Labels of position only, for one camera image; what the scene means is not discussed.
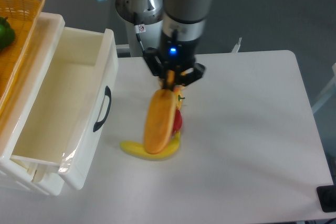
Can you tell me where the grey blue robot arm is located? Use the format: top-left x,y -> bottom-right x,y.
98,0 -> 212,90

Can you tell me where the black device at edge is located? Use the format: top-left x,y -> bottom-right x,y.
317,185 -> 335,212

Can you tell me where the black drawer handle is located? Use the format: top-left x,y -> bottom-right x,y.
93,86 -> 112,132

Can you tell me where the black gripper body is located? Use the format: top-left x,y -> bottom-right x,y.
142,35 -> 206,87

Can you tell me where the open upper white drawer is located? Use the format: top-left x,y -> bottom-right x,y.
12,28 -> 118,190

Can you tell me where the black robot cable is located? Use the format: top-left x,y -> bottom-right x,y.
133,11 -> 149,57

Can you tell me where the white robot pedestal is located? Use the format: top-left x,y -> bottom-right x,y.
115,0 -> 163,57

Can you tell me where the red bell pepper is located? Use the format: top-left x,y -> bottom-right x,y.
172,109 -> 183,134

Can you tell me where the long orange bread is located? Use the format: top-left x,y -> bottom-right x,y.
143,70 -> 177,155

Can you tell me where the white drawer cabinet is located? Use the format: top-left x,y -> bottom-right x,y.
1,12 -> 65,195

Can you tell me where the yellow woven basket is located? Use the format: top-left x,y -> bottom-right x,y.
1,0 -> 45,110

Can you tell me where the green bell pepper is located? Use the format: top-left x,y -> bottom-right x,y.
1,17 -> 15,49

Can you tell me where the yellow banana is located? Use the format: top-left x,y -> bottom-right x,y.
120,131 -> 181,161

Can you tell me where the white frame at right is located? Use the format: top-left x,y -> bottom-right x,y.
311,64 -> 335,114

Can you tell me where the yellow bell pepper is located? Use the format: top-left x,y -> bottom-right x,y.
173,86 -> 185,110

